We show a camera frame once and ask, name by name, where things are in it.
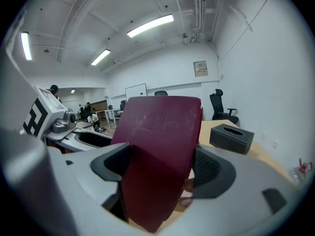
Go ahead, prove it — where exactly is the grey wall panel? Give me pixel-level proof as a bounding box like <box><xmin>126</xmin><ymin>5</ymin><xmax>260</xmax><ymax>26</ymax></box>
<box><xmin>193</xmin><ymin>60</ymin><xmax>209</xmax><ymax>78</ymax></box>

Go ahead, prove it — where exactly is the whiteboard on stand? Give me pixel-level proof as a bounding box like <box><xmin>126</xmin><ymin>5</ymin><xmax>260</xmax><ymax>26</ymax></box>
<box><xmin>125</xmin><ymin>83</ymin><xmax>148</xmax><ymax>103</ymax></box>

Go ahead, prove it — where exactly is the white desk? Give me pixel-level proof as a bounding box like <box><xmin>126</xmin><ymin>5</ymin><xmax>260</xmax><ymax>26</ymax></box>
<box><xmin>94</xmin><ymin>109</ymin><xmax>118</xmax><ymax>124</ymax></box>

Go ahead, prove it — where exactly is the black tissue box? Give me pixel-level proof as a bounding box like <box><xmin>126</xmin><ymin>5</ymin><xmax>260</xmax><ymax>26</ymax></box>
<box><xmin>209</xmin><ymin>123</ymin><xmax>255</xmax><ymax>155</ymax></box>

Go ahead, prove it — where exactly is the maroon book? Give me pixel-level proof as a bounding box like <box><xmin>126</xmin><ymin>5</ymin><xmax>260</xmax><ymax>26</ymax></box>
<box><xmin>110</xmin><ymin>96</ymin><xmax>203</xmax><ymax>233</ymax></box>

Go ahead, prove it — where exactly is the person's right hand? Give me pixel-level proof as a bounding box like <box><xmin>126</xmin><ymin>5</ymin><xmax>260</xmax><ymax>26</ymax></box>
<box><xmin>177</xmin><ymin>177</ymin><xmax>195</xmax><ymax>207</ymax></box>

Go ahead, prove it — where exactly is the clear water bottle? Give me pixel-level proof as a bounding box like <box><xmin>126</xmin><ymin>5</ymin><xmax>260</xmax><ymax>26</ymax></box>
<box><xmin>289</xmin><ymin>157</ymin><xmax>313</xmax><ymax>189</ymax></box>

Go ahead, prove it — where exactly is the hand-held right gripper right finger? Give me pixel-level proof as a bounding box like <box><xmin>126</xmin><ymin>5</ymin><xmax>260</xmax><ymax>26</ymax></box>
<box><xmin>191</xmin><ymin>145</ymin><xmax>300</xmax><ymax>231</ymax></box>

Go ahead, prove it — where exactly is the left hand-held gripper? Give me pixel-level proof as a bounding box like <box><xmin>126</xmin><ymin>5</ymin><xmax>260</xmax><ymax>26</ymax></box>
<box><xmin>22</xmin><ymin>85</ymin><xmax>113</xmax><ymax>152</ymax></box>

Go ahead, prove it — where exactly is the long ceiling light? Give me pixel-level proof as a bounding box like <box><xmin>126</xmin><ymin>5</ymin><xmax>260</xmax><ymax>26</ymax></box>
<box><xmin>20</xmin><ymin>31</ymin><xmax>32</xmax><ymax>61</ymax></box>
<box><xmin>91</xmin><ymin>49</ymin><xmax>111</xmax><ymax>66</ymax></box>
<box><xmin>126</xmin><ymin>13</ymin><xmax>174</xmax><ymax>38</ymax></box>

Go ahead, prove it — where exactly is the light wooden table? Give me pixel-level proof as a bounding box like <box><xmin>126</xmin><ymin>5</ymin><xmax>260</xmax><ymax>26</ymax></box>
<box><xmin>157</xmin><ymin>119</ymin><xmax>296</xmax><ymax>232</ymax></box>

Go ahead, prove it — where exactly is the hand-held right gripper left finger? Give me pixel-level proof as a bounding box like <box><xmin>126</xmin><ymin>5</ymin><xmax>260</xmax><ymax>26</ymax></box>
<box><xmin>63</xmin><ymin>142</ymin><xmax>131</xmax><ymax>208</ymax></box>

